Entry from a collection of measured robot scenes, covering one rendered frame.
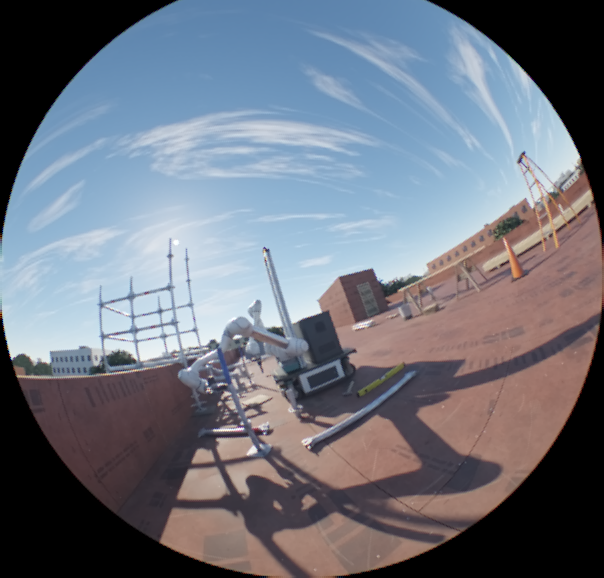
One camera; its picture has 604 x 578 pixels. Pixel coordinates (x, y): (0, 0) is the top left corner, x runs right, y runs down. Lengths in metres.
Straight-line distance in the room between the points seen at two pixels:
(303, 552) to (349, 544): 0.14
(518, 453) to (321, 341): 1.90
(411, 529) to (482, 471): 0.29
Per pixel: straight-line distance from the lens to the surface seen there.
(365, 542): 0.79
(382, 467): 0.97
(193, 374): 1.45
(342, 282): 10.97
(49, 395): 1.13
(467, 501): 0.81
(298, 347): 1.66
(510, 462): 0.89
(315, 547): 0.82
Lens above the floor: 0.74
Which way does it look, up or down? 16 degrees up
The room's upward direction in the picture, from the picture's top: 19 degrees counter-clockwise
